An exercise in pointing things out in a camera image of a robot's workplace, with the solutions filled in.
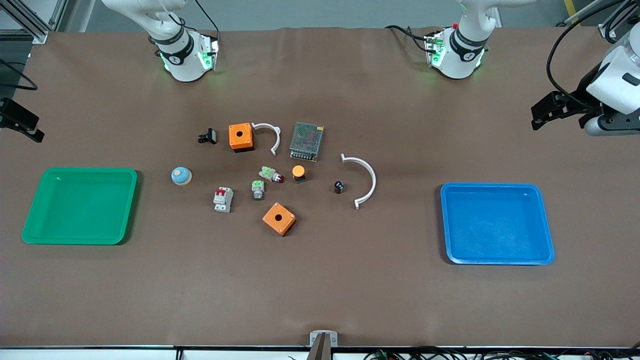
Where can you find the small white curved clip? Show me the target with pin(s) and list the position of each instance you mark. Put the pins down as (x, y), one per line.
(265, 124)

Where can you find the orange mushroom push button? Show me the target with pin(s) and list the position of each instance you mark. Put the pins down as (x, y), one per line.
(299, 172)

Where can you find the orange button box upright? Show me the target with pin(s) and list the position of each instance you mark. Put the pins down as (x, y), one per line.
(241, 137)

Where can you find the orange button box flat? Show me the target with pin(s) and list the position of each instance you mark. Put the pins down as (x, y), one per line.
(279, 218)

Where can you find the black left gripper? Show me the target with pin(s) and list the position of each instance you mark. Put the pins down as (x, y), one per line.
(576, 101)

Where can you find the blue dome push button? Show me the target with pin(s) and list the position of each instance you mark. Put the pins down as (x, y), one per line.
(180, 176)

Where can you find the grey red circuit breaker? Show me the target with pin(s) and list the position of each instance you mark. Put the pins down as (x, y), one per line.
(223, 199)

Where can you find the blue plastic tray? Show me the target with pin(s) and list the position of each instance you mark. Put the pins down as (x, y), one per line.
(497, 225)

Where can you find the green plastic tray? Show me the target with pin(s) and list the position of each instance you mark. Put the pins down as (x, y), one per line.
(80, 210)

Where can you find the aluminium frame profile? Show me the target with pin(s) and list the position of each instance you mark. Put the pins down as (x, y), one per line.
(37, 25)
(611, 27)

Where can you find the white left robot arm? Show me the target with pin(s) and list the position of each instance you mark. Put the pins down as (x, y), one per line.
(460, 55)

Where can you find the large white curved clip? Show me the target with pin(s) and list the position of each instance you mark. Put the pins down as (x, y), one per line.
(373, 180)

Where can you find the small black switch part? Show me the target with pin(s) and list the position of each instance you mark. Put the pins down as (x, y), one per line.
(207, 136)

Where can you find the metal mesh power supply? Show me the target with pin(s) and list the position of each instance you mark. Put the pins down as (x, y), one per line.
(306, 141)

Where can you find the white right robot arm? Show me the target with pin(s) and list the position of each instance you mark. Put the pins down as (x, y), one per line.
(182, 60)

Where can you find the red tipped indicator light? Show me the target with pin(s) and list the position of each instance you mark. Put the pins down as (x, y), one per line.
(269, 173)

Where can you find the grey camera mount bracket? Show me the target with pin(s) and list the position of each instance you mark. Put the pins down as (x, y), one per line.
(323, 342)

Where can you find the black cylindrical capacitor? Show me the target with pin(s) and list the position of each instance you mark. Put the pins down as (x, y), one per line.
(339, 187)

